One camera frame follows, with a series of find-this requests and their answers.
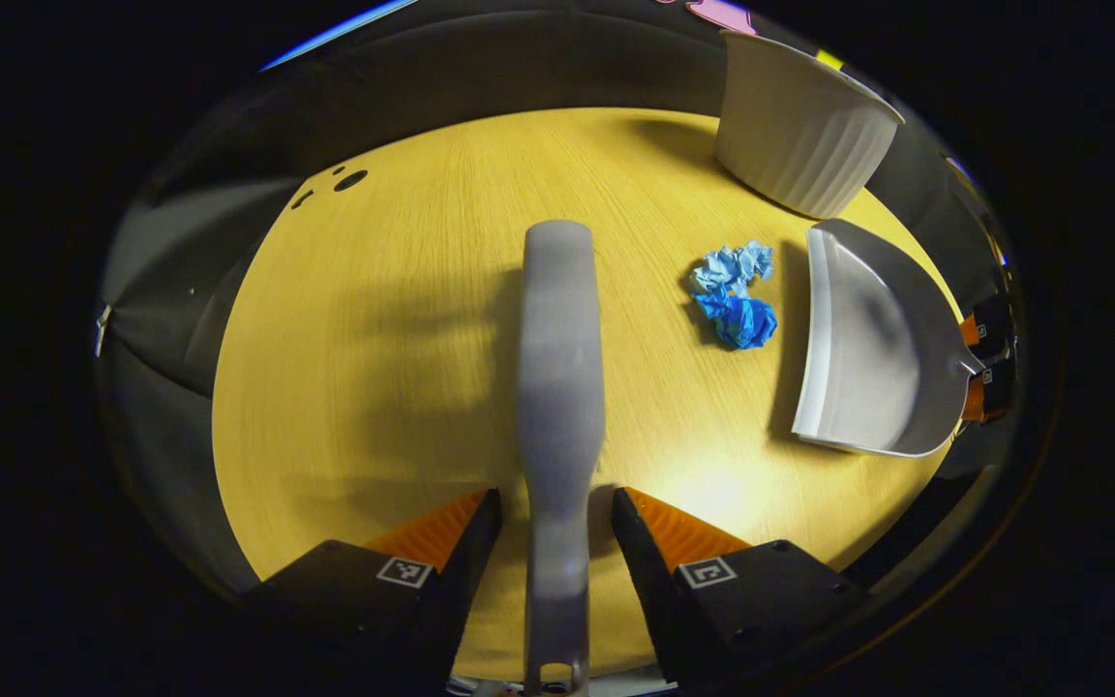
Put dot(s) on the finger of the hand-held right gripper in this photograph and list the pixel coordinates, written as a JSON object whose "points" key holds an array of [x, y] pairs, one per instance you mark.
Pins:
{"points": [[995, 392], [993, 329]]}

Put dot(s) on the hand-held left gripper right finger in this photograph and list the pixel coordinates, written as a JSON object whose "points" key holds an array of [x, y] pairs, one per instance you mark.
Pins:
{"points": [[640, 571]]}

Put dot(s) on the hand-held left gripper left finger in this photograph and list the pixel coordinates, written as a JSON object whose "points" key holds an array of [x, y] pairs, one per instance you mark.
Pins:
{"points": [[475, 561]]}

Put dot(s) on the grey plastic dustpan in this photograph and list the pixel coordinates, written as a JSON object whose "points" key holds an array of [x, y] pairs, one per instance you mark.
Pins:
{"points": [[867, 358]]}

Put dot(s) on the small grey broom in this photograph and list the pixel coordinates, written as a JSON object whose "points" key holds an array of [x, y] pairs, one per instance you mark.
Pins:
{"points": [[559, 387]]}

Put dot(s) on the dark blue paper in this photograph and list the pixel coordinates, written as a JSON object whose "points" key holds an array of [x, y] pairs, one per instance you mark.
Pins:
{"points": [[741, 321]]}

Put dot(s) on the light blue paper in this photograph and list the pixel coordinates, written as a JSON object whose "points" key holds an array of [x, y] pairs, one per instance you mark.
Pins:
{"points": [[732, 266]]}

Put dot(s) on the white ribbed garbage bin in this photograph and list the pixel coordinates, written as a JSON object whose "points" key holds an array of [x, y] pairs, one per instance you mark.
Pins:
{"points": [[790, 136]]}

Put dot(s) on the wooden desktop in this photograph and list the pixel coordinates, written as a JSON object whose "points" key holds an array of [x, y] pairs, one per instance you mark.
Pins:
{"points": [[374, 339]]}

